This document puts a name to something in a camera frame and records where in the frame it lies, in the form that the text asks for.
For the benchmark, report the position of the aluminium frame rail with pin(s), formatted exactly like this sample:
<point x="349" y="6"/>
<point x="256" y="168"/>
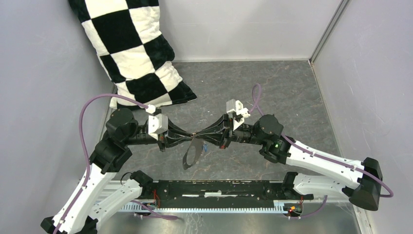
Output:
<point x="343" y="4"/>

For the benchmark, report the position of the black white checkered pillow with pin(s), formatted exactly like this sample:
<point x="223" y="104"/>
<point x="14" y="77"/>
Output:
<point x="133" y="51"/>

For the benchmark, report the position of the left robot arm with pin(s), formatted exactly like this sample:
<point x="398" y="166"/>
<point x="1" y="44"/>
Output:
<point x="82" y="214"/>

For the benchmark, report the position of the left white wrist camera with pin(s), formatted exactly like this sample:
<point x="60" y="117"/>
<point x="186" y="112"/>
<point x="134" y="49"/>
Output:
<point x="157" y="122"/>

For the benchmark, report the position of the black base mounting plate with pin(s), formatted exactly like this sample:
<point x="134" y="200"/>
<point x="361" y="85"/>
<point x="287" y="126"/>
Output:
<point x="205" y="194"/>

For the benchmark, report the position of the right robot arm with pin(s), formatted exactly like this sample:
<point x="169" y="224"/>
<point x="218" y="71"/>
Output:
<point x="360" y="181"/>

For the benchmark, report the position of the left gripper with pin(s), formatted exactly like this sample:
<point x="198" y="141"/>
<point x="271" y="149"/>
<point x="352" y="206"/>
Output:
<point x="173" y="136"/>

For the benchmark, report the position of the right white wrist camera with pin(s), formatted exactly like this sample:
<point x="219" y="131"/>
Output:
<point x="237" y="113"/>

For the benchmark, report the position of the white slotted cable duct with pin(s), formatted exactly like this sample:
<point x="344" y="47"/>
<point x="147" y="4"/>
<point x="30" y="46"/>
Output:
<point x="276" y="208"/>

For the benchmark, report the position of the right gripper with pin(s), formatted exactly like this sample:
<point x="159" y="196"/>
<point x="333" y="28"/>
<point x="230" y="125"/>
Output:
<point x="224" y="122"/>

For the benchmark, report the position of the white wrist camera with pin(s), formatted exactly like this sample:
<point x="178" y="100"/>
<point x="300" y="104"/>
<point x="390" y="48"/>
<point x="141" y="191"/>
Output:
<point x="237" y="113"/>
<point x="157" y="122"/>

